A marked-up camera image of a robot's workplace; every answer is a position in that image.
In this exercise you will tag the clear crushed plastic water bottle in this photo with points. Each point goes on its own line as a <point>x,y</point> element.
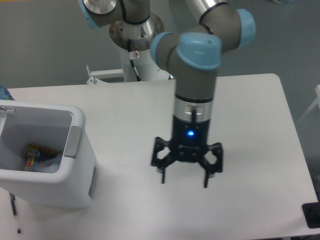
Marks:
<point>50,166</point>

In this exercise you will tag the black pen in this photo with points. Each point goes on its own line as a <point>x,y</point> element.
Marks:
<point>14,212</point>

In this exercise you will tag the white chair leg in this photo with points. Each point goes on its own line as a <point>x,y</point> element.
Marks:
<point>315,103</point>

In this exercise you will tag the black clamp at table edge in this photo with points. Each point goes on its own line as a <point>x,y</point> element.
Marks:
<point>311,213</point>

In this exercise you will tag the white plastic trash can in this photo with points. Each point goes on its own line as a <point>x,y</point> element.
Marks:
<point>59,127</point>

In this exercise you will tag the colourful snack wrapper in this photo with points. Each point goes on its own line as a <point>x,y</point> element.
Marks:
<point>36,154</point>

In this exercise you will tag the white pedestal base frame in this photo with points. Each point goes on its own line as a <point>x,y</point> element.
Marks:
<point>117,76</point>

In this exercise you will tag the blue patterned object at edge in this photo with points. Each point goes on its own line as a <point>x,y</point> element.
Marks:
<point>5,94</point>

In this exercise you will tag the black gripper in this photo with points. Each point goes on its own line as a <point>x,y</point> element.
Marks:
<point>188,144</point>

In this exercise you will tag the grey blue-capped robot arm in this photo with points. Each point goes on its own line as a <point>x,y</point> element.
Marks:
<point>193,57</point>

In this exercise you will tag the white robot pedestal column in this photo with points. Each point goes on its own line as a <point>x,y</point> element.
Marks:
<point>137,60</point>

